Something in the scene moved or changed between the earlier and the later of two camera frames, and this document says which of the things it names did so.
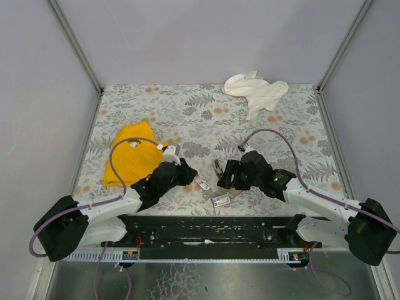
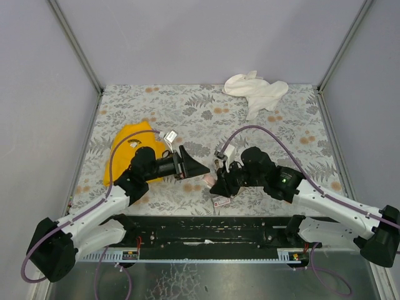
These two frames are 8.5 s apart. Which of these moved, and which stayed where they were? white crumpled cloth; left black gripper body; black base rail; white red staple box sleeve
Moved: left black gripper body
Stayed: black base rail; white crumpled cloth; white red staple box sleeve
